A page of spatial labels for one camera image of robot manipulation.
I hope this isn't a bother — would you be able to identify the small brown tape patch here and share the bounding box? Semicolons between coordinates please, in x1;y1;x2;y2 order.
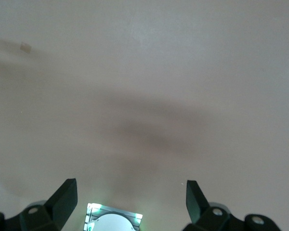
19;42;32;53

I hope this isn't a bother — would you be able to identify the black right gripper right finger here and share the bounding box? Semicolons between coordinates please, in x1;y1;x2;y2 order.
183;180;282;231

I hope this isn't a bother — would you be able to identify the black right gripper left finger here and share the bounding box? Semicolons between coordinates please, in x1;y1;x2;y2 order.
0;178;78;231

